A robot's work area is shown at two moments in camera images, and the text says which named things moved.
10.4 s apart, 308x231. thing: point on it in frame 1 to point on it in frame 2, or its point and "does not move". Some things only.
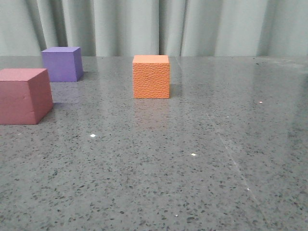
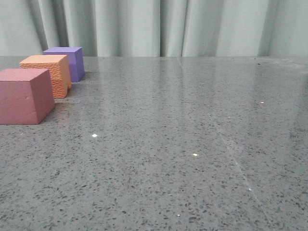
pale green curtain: (175, 28) does not move
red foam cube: (25, 96) does not move
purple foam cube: (63, 64) does not move
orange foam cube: (151, 76) to (58, 67)
